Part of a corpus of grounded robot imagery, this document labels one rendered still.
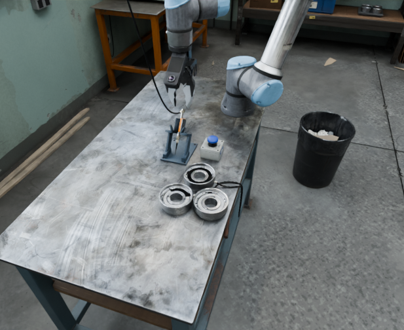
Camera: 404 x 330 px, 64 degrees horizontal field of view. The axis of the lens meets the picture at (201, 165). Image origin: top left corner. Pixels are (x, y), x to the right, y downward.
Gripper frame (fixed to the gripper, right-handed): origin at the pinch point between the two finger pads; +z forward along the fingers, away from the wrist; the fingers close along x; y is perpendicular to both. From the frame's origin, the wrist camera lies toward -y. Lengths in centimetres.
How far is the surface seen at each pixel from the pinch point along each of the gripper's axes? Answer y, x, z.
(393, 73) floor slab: 294, -135, 101
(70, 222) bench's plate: -43, 19, 19
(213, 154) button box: -2.8, -12.7, 16.4
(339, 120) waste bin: 108, -67, 60
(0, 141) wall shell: 37, 150, 77
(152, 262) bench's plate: -48, -9, 19
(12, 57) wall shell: 72, 149, 31
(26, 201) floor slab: 11, 116, 99
